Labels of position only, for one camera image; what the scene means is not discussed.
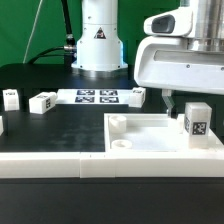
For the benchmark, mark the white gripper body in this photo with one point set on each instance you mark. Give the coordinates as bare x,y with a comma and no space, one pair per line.
166,63

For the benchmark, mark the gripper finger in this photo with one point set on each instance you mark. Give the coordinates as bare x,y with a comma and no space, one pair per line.
169,102

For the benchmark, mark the white square tabletop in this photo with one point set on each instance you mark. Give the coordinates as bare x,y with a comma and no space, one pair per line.
150,133

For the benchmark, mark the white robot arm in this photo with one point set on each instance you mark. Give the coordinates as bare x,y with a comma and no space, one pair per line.
100,51

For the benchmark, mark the white U-shaped fence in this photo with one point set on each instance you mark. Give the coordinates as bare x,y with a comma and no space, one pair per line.
190,163

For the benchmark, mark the white marker board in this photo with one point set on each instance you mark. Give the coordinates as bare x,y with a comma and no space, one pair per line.
93,96

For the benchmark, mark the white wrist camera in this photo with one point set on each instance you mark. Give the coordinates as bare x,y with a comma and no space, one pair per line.
177,22

